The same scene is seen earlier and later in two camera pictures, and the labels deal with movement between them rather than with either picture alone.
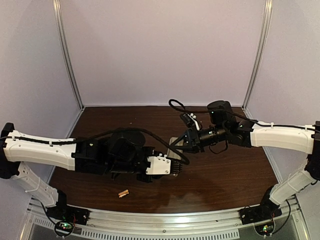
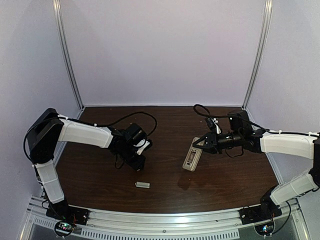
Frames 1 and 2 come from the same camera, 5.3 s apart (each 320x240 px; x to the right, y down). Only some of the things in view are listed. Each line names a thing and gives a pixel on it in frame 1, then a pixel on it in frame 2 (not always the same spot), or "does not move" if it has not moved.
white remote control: [172, 152] to [193, 156]
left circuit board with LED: [63, 228] does not move
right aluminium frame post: [260, 53] does not move
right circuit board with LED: [265, 229] does not move
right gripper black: [193, 139] to [211, 142]
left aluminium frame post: [57, 6] does not move
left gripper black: [149, 177] to [138, 163]
